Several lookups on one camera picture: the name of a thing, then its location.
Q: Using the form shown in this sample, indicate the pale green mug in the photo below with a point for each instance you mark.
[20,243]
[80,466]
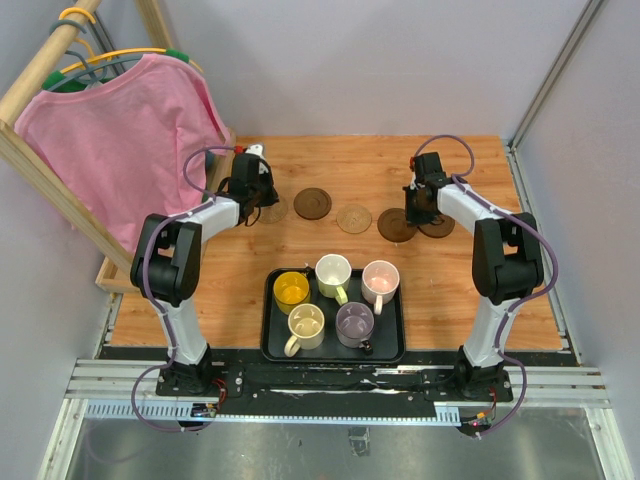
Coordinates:
[333,274]

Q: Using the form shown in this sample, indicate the wooden clothes rack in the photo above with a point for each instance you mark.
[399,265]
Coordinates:
[30,165]

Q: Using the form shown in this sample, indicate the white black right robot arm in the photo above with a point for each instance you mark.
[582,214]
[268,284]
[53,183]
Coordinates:
[506,264]

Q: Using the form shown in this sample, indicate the grey slotted cable duct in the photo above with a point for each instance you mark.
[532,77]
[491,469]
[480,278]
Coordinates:
[190,411]

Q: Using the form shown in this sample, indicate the aluminium frame post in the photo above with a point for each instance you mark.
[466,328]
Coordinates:
[576,36]

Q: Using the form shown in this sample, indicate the yellow translucent cup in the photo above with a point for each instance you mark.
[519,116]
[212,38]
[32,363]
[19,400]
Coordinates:
[290,290]

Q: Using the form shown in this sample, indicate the pink t-shirt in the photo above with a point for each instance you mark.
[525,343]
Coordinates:
[130,147]

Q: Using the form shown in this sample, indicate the green clothes hanger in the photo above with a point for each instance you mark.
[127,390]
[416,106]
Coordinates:
[178,55]

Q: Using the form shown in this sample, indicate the black plastic tray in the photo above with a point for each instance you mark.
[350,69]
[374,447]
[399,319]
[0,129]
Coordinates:
[388,337]

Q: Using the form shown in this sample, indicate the small woven rattan coaster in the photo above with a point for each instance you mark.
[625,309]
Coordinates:
[354,219]

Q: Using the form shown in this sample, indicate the grey clothes hanger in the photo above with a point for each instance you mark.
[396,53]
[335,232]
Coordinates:
[83,76]

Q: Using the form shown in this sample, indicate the pink mug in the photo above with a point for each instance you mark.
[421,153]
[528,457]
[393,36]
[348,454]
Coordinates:
[380,280]

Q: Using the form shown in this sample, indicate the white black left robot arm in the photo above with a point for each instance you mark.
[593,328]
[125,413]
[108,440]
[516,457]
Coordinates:
[167,263]

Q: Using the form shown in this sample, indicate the large woven rattan coaster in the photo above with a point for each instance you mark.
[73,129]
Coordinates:
[274,213]

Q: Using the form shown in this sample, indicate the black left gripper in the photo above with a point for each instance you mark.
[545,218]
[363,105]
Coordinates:
[267,175]

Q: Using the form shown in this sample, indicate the purple mug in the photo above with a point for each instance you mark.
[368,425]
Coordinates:
[354,326]

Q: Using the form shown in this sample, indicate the cream mug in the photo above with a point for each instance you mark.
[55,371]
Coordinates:
[306,323]

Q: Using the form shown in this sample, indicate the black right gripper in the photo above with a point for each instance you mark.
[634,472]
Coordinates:
[414,219]

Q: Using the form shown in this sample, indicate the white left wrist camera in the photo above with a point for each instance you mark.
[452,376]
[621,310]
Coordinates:
[257,149]

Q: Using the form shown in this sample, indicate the yellow clothes hanger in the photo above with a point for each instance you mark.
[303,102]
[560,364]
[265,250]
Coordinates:
[157,28]

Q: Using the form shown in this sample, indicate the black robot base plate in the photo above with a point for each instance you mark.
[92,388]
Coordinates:
[251,383]

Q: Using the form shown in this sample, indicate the dark wooden coaster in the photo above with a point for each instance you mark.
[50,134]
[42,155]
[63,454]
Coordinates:
[440,227]
[312,203]
[393,226]

